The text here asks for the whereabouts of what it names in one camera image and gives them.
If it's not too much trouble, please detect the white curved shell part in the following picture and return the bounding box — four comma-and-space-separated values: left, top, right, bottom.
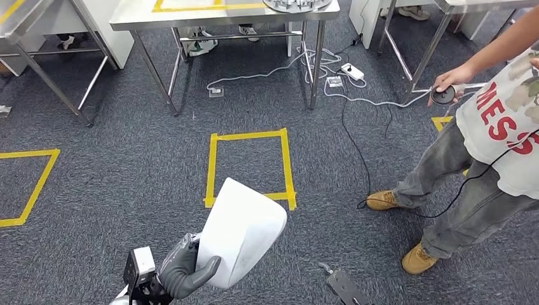
195, 177, 288, 290

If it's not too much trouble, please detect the black round controller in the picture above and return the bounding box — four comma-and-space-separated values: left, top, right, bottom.
430, 85, 457, 106

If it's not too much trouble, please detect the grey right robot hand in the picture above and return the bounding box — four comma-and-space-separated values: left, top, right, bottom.
318, 261, 371, 305

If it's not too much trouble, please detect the yellow tape frame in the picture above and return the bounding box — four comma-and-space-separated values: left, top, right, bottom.
152, 0, 266, 13

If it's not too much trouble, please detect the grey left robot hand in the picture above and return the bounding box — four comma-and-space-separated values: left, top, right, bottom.
158, 233, 222, 301

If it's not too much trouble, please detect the person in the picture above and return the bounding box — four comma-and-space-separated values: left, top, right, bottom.
57, 34, 89, 50
365, 6, 539, 276

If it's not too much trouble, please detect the person's foot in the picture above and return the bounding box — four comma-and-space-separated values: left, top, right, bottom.
397, 4, 431, 21
184, 27, 219, 58
238, 24, 261, 43

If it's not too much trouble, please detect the black cable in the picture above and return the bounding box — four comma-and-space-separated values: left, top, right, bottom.
384, 104, 395, 140
340, 50, 539, 220
351, 0, 371, 46

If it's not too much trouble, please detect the white cable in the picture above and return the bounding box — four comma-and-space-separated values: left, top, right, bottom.
296, 46, 435, 108
206, 50, 308, 92

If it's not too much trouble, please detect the steel workbench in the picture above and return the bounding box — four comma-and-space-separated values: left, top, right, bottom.
109, 0, 341, 116

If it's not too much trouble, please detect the grey wheel hub cover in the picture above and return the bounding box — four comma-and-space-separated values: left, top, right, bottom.
263, 0, 334, 13

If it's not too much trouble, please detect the white power strip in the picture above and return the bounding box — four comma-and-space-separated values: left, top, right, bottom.
340, 63, 365, 81

